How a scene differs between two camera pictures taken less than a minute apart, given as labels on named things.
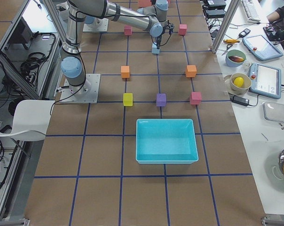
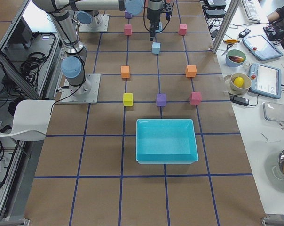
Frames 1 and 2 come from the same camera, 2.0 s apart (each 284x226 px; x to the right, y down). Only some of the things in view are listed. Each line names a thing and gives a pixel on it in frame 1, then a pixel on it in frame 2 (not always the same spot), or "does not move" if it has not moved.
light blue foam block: [154, 49] does not move
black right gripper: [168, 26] → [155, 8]
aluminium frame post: [234, 6] does not move
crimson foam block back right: [195, 98] does not move
